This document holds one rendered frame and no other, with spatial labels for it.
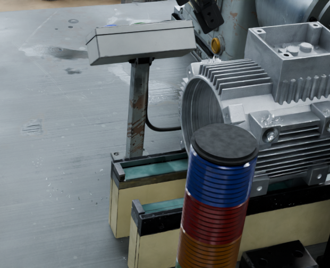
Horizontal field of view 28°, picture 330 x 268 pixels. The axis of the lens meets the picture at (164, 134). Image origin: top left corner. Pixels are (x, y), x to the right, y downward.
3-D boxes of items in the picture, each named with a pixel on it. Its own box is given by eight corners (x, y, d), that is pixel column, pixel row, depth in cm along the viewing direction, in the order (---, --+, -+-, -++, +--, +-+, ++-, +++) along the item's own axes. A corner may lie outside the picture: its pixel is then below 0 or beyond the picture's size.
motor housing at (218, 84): (277, 129, 116) (297, 30, 106) (339, 195, 102) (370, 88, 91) (171, 147, 109) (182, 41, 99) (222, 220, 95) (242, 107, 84)
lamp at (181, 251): (221, 233, 70) (227, 199, 67) (246, 273, 65) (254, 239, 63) (167, 243, 68) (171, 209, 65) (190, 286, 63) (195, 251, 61)
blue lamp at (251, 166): (233, 163, 65) (239, 125, 62) (261, 202, 60) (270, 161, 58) (176, 173, 63) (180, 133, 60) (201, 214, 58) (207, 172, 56)
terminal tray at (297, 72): (307, 62, 105) (316, 20, 101) (346, 96, 97) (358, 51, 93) (239, 70, 100) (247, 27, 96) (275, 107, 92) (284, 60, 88)
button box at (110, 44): (183, 57, 118) (178, 27, 118) (197, 48, 111) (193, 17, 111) (89, 66, 112) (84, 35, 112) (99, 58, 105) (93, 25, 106)
